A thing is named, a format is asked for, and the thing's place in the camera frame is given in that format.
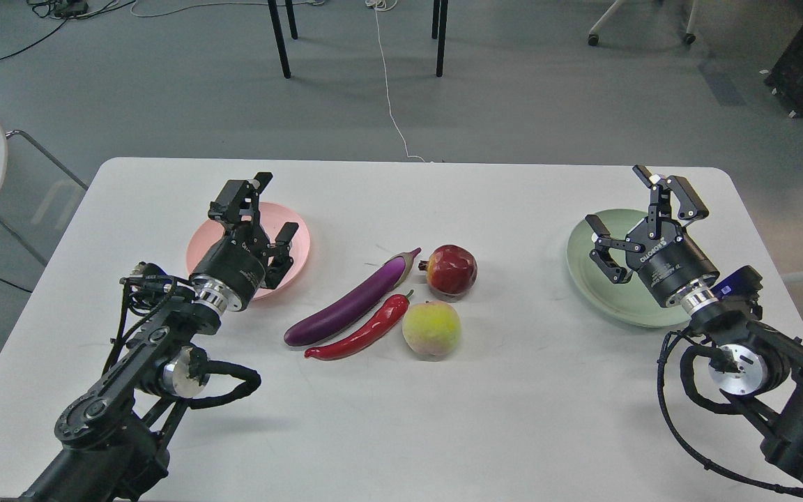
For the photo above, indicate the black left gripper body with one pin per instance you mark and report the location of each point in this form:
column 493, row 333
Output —
column 242, row 261

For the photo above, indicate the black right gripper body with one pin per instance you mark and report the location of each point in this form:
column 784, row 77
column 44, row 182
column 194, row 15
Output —
column 668, row 262

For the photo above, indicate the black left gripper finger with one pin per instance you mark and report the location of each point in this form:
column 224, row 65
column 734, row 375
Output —
column 280, row 259
column 238, row 201

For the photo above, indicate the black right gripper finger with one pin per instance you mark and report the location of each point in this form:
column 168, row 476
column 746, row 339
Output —
column 672, row 199
column 601, row 253

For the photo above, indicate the purple eggplant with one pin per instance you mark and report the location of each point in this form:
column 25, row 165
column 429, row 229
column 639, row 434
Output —
column 334, row 318

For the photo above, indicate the red chili pepper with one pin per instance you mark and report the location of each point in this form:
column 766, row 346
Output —
column 384, row 319

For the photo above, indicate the red pomegranate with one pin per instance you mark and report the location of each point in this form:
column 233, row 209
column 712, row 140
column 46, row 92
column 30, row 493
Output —
column 450, row 270

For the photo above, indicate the yellow green peach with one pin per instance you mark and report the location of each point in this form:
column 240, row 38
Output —
column 431, row 328

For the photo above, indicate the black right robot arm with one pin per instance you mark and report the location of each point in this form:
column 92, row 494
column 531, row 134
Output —
column 734, row 364

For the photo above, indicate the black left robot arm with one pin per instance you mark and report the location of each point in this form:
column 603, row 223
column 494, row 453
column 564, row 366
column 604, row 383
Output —
column 115, row 437

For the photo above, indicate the green plate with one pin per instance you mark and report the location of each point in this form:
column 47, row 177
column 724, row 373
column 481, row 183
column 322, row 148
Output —
column 629, row 302

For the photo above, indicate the office chair base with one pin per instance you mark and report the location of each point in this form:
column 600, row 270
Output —
column 633, row 21

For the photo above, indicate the black table legs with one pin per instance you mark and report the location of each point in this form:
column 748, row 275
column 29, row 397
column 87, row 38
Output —
column 439, row 21

